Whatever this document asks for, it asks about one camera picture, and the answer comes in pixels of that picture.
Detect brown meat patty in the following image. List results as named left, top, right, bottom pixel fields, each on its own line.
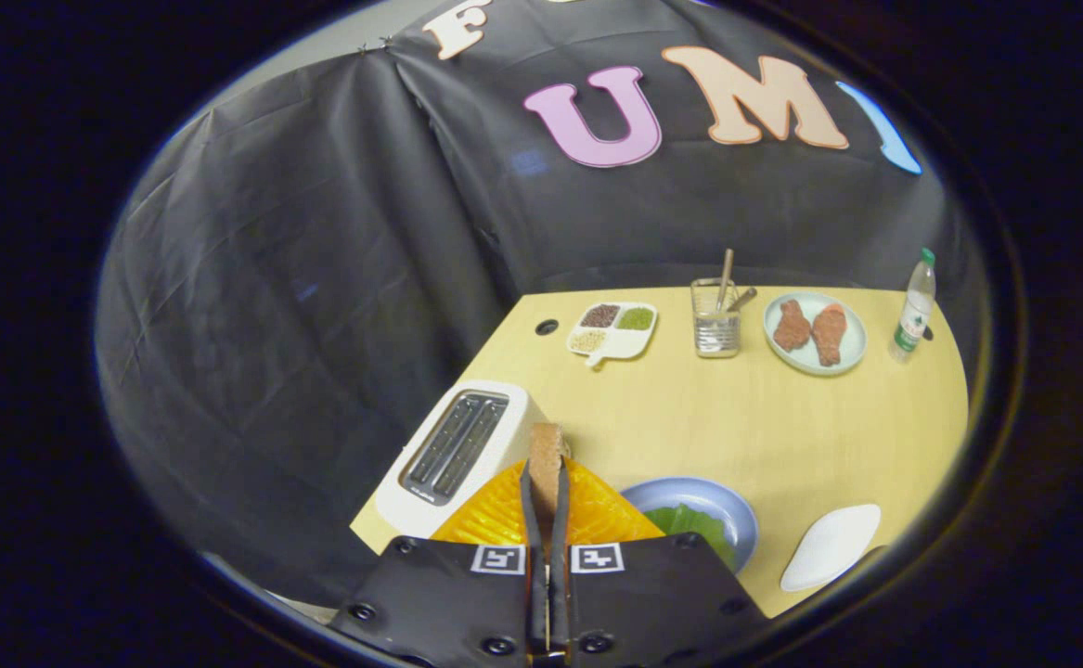
left=772, top=299, right=813, bottom=353
left=810, top=303, right=848, bottom=367

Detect clear water bottle green label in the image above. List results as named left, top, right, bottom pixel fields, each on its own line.
left=889, top=247, right=937, bottom=363

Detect white divided condiment dish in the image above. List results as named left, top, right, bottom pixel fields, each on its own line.
left=566, top=302, right=659, bottom=369

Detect black backdrop cloth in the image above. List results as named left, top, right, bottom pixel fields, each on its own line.
left=96, top=0, right=969, bottom=604

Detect white plate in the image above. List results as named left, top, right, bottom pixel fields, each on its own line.
left=780, top=504, right=883, bottom=593

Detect metal wire utensil holder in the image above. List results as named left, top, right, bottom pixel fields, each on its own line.
left=690, top=278, right=743, bottom=359

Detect blue plate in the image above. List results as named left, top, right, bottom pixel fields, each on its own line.
left=621, top=477, right=759, bottom=574

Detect pale green plate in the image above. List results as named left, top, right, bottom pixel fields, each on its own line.
left=763, top=292, right=868, bottom=377

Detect plain bread slice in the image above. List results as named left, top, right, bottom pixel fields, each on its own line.
left=528, top=423, right=572, bottom=539

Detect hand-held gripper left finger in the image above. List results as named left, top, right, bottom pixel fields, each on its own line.
left=329, top=459, right=551, bottom=664

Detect green lettuce leaf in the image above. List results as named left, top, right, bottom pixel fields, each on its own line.
left=643, top=503, right=737, bottom=569

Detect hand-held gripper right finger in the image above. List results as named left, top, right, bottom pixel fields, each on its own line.
left=548, top=455, right=769, bottom=664

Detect white toaster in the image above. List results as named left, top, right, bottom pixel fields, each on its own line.
left=374, top=379, right=551, bottom=539

